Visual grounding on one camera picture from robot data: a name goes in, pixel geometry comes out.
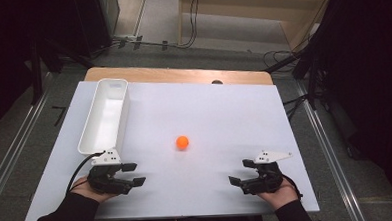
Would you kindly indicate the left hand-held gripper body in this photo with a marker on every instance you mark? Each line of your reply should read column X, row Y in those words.
column 107, row 181

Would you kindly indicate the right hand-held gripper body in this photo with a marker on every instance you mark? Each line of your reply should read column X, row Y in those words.
column 265, row 179

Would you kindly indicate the white plastic bin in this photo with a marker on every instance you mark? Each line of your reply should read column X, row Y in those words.
column 104, row 118

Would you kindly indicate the orange ball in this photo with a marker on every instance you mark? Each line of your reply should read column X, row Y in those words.
column 182, row 142

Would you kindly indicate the person's right hand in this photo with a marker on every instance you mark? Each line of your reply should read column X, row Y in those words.
column 281, row 195

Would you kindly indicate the person's left hand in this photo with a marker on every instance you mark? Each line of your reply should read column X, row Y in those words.
column 87, row 192

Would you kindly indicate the white board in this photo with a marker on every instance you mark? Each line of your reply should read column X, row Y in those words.
column 201, row 117

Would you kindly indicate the black stand legs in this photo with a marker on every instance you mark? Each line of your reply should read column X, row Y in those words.
column 292, row 104

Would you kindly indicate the wooden table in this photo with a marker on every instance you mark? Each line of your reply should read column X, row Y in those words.
column 169, row 74

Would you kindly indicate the power strip with plugs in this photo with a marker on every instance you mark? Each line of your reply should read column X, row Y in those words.
column 137, row 42

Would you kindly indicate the dark metal stand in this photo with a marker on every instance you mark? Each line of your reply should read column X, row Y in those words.
column 36, row 74

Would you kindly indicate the black curtain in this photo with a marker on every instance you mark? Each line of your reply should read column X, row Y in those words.
column 369, row 83

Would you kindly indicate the black cabinet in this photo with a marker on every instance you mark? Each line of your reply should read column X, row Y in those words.
column 93, row 21

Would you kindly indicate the light wooden shelf unit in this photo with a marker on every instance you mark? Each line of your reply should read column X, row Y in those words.
column 246, row 8

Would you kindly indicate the metal floor rail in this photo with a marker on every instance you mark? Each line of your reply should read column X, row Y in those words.
column 15, row 155
column 333, row 164

